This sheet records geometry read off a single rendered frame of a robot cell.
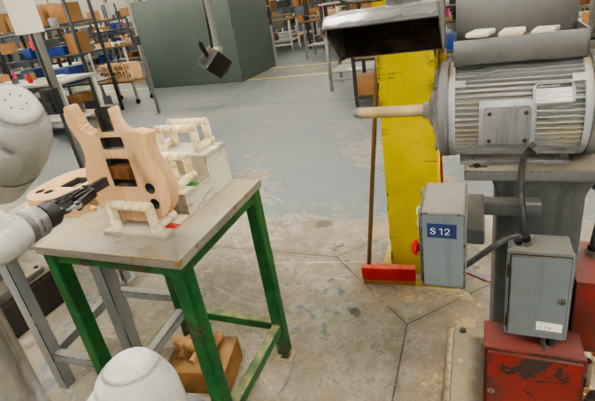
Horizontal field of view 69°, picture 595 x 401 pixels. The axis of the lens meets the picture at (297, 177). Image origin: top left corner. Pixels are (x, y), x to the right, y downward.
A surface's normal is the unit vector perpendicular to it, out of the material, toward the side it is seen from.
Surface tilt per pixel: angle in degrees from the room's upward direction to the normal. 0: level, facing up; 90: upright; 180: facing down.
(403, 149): 90
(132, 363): 6
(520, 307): 90
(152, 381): 62
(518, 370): 90
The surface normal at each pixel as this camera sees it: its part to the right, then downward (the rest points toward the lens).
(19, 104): 0.63, -0.47
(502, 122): -0.35, 0.42
